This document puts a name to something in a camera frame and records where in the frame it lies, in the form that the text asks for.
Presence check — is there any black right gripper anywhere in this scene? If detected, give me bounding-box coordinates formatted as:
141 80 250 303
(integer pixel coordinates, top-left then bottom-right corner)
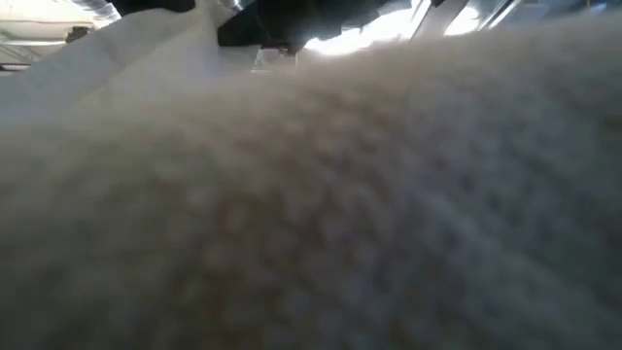
217 0 414 51

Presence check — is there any white towel with grey checks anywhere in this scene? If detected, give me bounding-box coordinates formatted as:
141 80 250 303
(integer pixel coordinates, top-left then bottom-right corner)
0 0 622 350

